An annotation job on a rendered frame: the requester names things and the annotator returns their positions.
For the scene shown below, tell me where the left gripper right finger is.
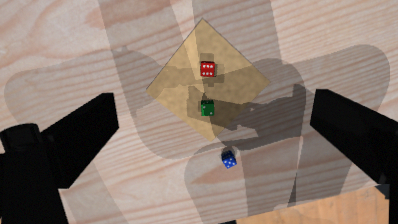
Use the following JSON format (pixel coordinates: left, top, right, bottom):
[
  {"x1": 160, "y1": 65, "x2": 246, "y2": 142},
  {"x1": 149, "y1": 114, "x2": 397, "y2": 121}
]
[{"x1": 310, "y1": 89, "x2": 398, "y2": 224}]

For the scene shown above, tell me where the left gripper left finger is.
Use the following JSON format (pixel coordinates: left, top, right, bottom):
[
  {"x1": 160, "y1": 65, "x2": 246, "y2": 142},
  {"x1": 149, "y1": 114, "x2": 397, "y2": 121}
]
[{"x1": 0, "y1": 93, "x2": 119, "y2": 224}]

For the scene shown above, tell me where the green die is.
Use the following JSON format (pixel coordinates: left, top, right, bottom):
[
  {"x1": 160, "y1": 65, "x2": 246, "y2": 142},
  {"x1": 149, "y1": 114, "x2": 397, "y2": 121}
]
[{"x1": 201, "y1": 100, "x2": 214, "y2": 116}]

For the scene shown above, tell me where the blue die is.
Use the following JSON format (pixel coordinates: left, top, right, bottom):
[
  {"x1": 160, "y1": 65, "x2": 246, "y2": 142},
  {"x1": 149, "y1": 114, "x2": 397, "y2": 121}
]
[{"x1": 221, "y1": 151, "x2": 237, "y2": 169}]

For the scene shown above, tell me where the red die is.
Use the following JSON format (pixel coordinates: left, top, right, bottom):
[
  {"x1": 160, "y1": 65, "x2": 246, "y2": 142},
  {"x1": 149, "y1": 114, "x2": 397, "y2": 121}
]
[{"x1": 200, "y1": 61, "x2": 215, "y2": 77}]

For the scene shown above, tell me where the tan square mat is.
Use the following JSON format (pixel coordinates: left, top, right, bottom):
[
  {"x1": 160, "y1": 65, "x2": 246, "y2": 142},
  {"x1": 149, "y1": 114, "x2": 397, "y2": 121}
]
[{"x1": 145, "y1": 19, "x2": 270, "y2": 142}]

